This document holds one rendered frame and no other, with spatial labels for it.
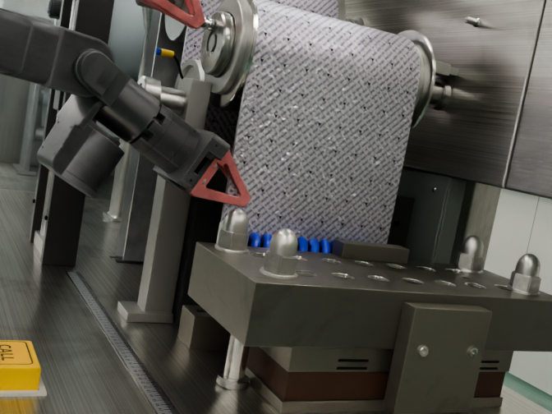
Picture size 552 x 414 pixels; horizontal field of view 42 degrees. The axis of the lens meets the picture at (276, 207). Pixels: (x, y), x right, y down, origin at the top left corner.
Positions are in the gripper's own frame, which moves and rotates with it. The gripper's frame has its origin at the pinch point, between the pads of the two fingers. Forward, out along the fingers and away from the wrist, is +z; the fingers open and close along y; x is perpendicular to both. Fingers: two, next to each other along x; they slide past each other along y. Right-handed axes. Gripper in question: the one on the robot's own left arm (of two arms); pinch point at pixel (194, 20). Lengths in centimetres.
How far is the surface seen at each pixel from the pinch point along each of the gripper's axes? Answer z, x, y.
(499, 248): 255, 104, -216
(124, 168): 27, -17, -67
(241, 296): 15.9, -18.7, 25.7
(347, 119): 19.9, 5.5, 7.0
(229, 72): 6.1, -1.8, 4.7
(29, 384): 8.8, -37.3, 22.7
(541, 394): 293, 56, -162
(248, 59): 5.6, 0.2, 7.7
